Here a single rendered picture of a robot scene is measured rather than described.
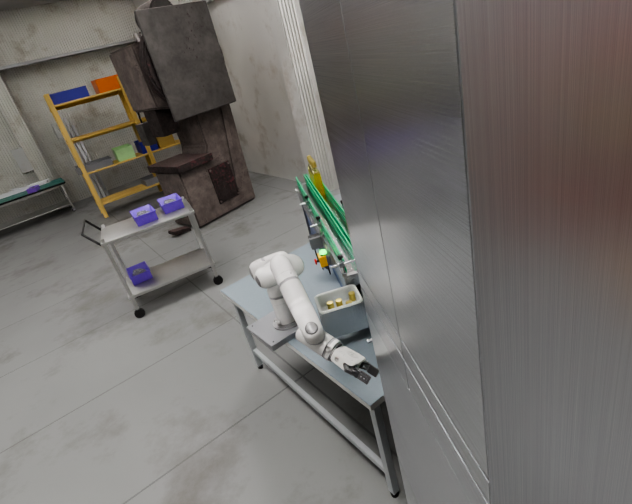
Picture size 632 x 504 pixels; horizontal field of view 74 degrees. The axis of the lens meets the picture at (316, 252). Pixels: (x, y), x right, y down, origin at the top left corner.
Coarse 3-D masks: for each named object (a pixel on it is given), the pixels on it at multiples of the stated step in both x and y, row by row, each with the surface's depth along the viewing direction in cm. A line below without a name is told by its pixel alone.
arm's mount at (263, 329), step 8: (272, 312) 259; (264, 320) 253; (272, 320) 250; (248, 328) 250; (256, 328) 247; (264, 328) 245; (272, 328) 242; (296, 328) 236; (256, 336) 242; (264, 336) 237; (272, 336) 235; (280, 336) 233; (288, 336) 232; (272, 344) 228; (280, 344) 230
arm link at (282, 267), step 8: (280, 256) 175; (288, 256) 187; (296, 256) 191; (272, 264) 174; (280, 264) 172; (288, 264) 173; (296, 264) 187; (272, 272) 174; (280, 272) 170; (288, 272) 170; (296, 272) 186; (280, 280) 169
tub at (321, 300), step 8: (344, 288) 219; (352, 288) 219; (320, 296) 219; (328, 296) 219; (336, 296) 220; (344, 296) 221; (360, 296) 208; (320, 304) 220; (344, 304) 218; (352, 304) 205; (320, 312) 205; (328, 312) 204
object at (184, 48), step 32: (160, 0) 573; (160, 32) 529; (192, 32) 560; (128, 64) 565; (160, 64) 535; (192, 64) 566; (224, 64) 602; (128, 96) 608; (160, 96) 558; (192, 96) 573; (224, 96) 610; (160, 128) 604; (192, 128) 640; (224, 128) 657; (192, 160) 616; (224, 160) 665; (192, 192) 632; (224, 192) 672
